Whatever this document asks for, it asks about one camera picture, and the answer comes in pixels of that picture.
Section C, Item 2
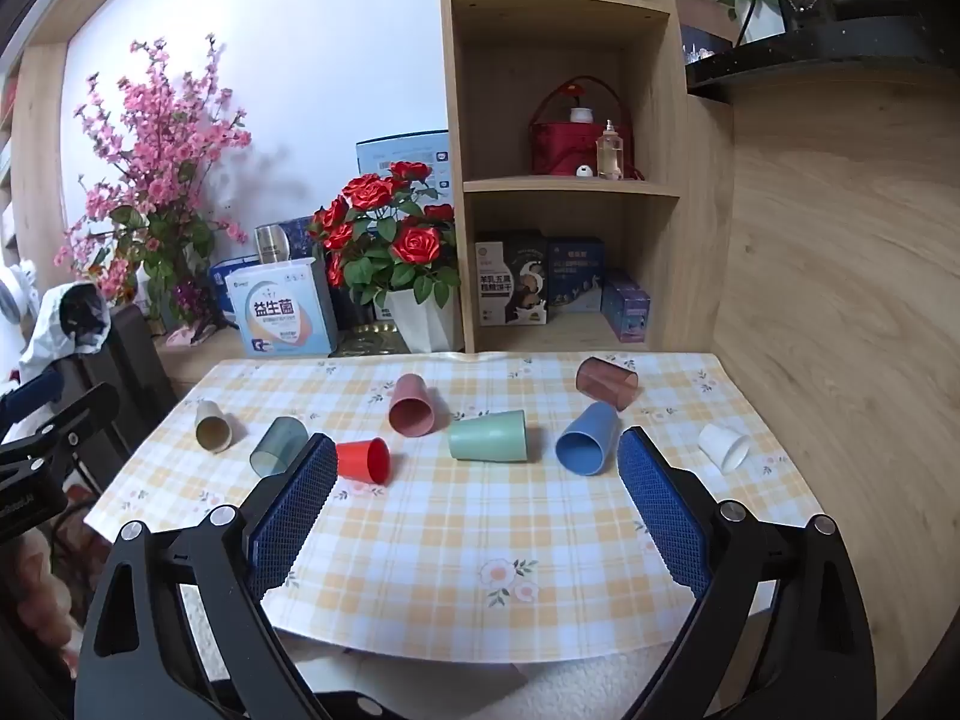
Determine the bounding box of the blue and white carton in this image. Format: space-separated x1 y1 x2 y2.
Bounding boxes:
355 131 451 212

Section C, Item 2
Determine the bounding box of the yellow checked tablecloth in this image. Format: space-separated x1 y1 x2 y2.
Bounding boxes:
84 351 826 665

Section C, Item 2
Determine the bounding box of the glass bottle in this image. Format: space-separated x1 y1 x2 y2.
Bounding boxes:
596 120 625 181

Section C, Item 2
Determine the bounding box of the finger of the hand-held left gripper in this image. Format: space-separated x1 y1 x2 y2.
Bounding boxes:
0 382 121 467
0 369 67 422

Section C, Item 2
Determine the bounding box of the white cup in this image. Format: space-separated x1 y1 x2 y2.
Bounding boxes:
698 424 751 475

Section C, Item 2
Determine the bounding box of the blue cup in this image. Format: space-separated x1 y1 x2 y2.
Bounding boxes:
555 401 620 476

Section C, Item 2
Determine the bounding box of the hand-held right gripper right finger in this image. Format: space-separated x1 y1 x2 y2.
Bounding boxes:
616 426 878 720

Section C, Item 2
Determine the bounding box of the red cup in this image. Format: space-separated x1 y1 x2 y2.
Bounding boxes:
334 437 392 486

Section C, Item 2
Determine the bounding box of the white box blue label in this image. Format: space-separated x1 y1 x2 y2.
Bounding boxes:
225 257 338 359

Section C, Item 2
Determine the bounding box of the golden tray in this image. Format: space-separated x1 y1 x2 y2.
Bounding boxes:
328 321 410 358

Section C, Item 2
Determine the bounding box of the dark biscuit box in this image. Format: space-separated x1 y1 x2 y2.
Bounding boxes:
475 231 550 329

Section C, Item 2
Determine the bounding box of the black shelf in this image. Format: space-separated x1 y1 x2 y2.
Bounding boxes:
684 7 960 102

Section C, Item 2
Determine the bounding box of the red basket bag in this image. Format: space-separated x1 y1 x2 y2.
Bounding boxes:
529 75 636 178

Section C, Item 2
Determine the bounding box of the purple blue box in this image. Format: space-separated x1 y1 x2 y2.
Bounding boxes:
600 270 652 344

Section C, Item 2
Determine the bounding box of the red rose plant white pot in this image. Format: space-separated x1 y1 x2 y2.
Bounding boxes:
307 160 464 355

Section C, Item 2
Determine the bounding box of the black chair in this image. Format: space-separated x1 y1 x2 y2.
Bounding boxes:
75 304 179 497

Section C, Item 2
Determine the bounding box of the pink cup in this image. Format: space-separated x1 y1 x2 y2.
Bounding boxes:
388 373 451 437

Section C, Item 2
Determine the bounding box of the dark blue box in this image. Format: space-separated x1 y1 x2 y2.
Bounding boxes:
546 236 607 314

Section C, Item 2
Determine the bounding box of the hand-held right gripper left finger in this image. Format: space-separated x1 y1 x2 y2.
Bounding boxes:
73 433 338 720

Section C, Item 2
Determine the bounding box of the green cup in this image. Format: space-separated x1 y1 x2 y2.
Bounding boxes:
448 409 528 462

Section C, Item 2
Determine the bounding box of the wooden shelf unit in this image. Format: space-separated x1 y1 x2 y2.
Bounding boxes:
437 0 736 357

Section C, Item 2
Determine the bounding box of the white cloth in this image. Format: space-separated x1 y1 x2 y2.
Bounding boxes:
19 281 113 391

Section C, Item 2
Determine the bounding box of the beige cup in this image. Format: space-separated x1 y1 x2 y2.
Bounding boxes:
195 400 235 454

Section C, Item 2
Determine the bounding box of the clear maroon cup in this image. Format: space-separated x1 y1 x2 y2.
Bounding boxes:
575 358 641 413

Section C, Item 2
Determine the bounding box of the pink blossom bouquet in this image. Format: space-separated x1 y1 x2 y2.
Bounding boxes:
52 34 252 331

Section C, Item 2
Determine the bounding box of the clear grey cup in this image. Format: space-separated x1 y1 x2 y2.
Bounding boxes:
248 416 309 478

